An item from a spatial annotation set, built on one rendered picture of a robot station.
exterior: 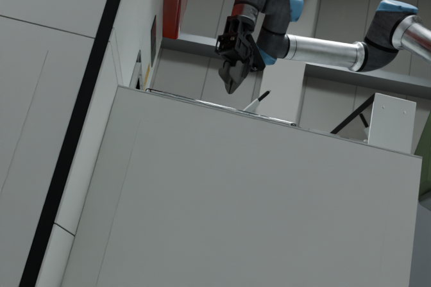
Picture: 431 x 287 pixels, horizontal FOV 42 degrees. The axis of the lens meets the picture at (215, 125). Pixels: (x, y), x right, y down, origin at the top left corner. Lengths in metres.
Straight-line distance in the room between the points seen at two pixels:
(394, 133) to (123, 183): 0.58
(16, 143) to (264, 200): 0.46
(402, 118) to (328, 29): 3.56
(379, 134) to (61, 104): 0.67
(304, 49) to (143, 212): 0.86
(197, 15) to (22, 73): 3.91
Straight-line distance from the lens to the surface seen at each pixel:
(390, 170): 1.17
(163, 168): 1.07
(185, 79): 4.54
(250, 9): 1.60
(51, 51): 0.94
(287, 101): 4.19
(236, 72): 1.52
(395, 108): 1.28
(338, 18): 4.87
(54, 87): 0.92
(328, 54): 1.78
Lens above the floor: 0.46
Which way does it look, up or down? 17 degrees up
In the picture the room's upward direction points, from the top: 13 degrees clockwise
